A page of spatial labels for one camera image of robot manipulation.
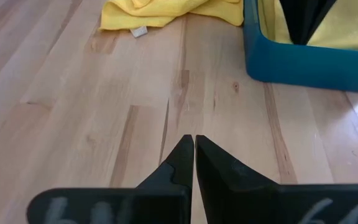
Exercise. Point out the teal plastic bin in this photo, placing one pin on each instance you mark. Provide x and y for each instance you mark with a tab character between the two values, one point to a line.
306	71

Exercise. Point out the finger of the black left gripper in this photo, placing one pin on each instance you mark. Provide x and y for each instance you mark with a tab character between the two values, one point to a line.
297	18
319	12

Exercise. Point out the yellow microfiber towel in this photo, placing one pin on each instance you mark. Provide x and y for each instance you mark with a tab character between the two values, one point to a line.
154	14
353	28

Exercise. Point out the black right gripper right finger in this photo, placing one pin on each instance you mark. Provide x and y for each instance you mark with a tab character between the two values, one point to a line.
259	202

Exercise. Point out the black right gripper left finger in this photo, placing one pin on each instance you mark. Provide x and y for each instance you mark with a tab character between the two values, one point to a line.
120	205

